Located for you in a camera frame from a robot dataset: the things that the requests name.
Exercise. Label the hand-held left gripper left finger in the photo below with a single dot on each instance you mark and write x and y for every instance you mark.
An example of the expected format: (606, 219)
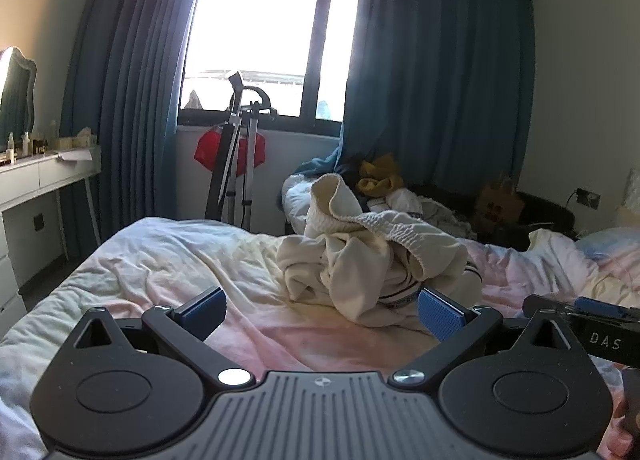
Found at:
(202, 312)

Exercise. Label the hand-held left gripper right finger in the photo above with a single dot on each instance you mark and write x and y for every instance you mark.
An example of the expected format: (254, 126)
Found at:
(440, 320)

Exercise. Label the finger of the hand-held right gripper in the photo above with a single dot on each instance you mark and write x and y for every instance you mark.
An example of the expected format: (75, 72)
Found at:
(597, 306)
(550, 307)

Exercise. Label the grey white clothes heap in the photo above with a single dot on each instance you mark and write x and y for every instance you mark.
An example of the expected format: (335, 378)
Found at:
(425, 205)

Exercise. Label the person's right hand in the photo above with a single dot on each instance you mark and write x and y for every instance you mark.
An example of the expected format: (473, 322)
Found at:
(617, 440)

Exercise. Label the white striped-trim garment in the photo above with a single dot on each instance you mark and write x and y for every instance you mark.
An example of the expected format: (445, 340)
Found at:
(397, 292)

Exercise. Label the pastel tie-dye duvet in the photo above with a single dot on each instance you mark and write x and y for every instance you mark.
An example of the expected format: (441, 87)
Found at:
(175, 265)

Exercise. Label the pastel tie-dye pillow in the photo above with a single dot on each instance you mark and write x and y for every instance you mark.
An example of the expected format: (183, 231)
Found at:
(610, 242)

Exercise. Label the black couch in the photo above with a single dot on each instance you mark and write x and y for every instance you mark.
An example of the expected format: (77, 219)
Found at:
(545, 215)

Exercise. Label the brown paper bag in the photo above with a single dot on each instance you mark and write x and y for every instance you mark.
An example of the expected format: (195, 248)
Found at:
(497, 205)

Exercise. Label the white quilted headboard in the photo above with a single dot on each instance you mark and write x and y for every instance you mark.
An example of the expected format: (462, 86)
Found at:
(632, 190)

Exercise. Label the black white standing rack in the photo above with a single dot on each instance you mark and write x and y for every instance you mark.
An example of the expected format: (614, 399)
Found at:
(220, 175)

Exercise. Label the white puffy quilt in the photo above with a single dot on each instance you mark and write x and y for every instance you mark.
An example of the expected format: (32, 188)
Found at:
(297, 195)

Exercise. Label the yellow garment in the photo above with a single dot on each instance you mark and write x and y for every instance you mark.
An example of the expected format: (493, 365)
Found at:
(380, 173)

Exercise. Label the red garment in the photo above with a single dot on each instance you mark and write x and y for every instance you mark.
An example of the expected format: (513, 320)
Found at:
(207, 153)

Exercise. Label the black garment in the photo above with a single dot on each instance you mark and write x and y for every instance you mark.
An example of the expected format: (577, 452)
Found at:
(352, 170)

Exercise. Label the teal garment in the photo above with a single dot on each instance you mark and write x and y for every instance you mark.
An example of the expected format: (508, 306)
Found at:
(320, 165)

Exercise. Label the white paper sheet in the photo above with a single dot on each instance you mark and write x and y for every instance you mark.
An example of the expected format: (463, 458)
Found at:
(75, 154)

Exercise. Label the tissue box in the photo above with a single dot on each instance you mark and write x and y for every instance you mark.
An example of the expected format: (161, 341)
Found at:
(86, 136)

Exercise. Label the white vanity desk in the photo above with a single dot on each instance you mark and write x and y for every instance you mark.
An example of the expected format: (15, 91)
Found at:
(30, 180)

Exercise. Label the small cosmetic bottle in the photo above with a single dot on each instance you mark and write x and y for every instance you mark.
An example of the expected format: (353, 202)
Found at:
(26, 145)
(9, 148)

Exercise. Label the vanity mirror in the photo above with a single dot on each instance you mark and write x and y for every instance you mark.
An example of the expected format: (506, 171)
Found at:
(15, 90)

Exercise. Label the window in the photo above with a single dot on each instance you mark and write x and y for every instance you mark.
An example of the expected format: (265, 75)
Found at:
(260, 15)

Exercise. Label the wall socket with plug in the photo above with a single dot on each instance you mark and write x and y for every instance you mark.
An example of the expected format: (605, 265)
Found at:
(589, 198)

